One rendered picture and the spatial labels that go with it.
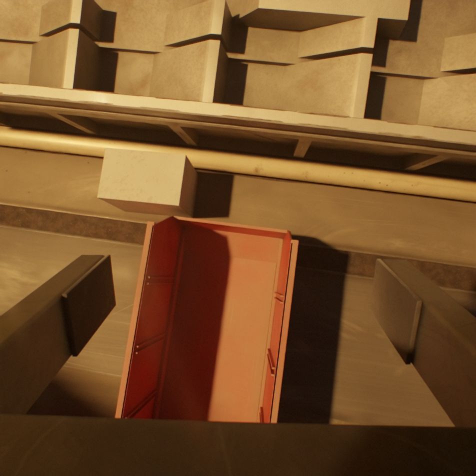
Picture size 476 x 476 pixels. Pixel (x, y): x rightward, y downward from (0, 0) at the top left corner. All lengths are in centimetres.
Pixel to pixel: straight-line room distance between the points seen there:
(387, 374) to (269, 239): 28
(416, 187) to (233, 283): 32
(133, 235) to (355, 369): 42
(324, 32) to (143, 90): 24
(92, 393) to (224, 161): 43
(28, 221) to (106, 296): 56
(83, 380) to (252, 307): 30
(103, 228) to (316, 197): 37
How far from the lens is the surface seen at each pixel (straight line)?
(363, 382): 61
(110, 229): 64
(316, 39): 49
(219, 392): 60
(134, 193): 52
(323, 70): 46
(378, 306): 17
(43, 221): 70
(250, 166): 57
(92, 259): 16
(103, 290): 16
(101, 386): 65
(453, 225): 65
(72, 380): 67
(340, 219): 59
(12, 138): 73
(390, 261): 16
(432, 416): 66
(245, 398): 60
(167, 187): 51
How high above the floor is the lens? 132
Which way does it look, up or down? 82 degrees down
